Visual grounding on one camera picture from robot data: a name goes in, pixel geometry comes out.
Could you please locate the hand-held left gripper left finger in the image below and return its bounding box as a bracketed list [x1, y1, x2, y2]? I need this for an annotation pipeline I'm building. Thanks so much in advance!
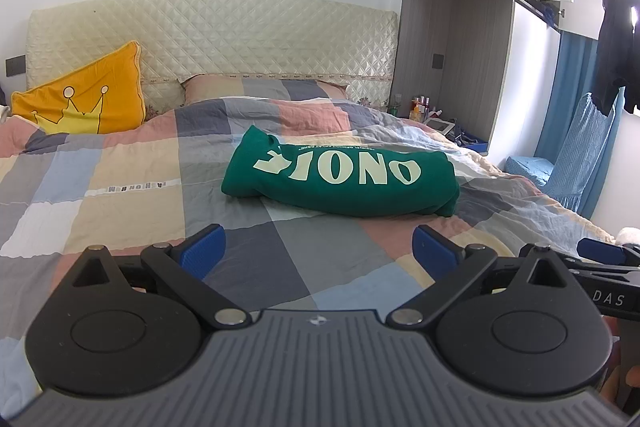
[70, 223, 253, 329]

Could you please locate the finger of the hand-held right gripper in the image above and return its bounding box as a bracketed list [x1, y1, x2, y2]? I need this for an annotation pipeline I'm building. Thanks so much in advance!
[562, 257, 640, 280]
[576, 238, 640, 265]

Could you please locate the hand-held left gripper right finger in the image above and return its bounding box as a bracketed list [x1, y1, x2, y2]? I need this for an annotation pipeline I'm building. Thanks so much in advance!
[387, 224, 576, 327]

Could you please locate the green sweatshirt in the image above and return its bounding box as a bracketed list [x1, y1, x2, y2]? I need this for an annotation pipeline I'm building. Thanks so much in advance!
[221, 124, 460, 219]

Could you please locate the person's right hand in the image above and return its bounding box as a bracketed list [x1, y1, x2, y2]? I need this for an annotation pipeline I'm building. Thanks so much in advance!
[614, 319, 640, 413]

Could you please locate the white fluffy cloth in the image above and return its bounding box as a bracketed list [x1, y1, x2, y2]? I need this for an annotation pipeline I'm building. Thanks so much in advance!
[615, 227, 640, 249]

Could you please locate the patchwork quilt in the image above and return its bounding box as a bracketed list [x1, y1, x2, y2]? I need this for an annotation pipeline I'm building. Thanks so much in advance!
[0, 96, 616, 408]

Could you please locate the blue tray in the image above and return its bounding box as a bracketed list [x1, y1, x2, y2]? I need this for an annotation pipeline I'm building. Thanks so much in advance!
[452, 134, 489, 155]

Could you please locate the white flat box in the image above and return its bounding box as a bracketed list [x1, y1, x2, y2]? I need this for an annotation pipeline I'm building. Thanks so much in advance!
[424, 117, 459, 136]

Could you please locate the blue curtain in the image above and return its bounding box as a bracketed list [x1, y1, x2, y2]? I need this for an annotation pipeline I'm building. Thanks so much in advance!
[525, 0, 599, 188]

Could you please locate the patchwork pillow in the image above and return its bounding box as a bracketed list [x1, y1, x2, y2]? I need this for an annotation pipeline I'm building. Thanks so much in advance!
[180, 73, 349, 104]

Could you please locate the yellow crown pillow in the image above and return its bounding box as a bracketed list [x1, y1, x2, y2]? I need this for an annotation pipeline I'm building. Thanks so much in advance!
[11, 40, 147, 135]

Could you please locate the dark hanging garment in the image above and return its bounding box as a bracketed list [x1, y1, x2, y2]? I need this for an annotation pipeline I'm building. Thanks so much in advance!
[592, 0, 640, 118]

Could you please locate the cream quilted headboard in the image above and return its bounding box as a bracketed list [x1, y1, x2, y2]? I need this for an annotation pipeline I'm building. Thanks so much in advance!
[26, 0, 399, 108]

